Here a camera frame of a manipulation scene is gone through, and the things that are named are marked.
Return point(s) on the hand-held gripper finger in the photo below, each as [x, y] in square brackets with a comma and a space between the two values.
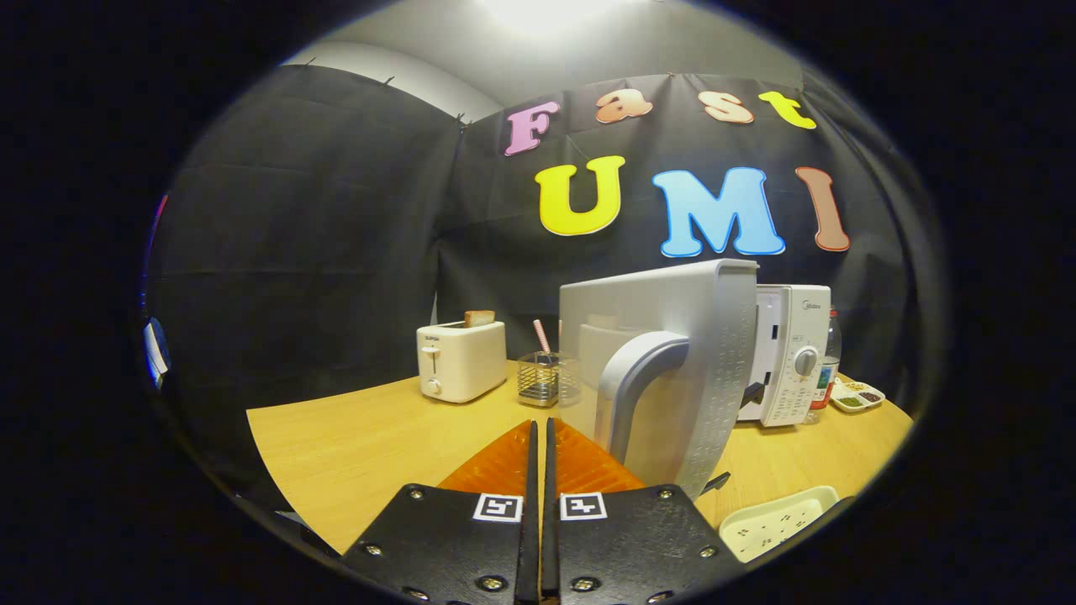
[549, 538]
[531, 538]

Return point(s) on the white microwave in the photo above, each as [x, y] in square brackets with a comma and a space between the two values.
[656, 302]

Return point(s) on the white toaster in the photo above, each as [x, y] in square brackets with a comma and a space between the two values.
[466, 361]

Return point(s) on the pink striped straw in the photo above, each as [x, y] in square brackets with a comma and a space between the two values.
[542, 336]

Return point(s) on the toast slice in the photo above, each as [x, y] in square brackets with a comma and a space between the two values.
[479, 318]

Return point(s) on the cream rectangular tray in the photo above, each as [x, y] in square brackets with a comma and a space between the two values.
[777, 525]

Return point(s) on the clear plastic water bottle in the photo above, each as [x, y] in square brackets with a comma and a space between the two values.
[828, 378]

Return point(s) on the white divided spice dish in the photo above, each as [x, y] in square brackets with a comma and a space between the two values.
[857, 395]

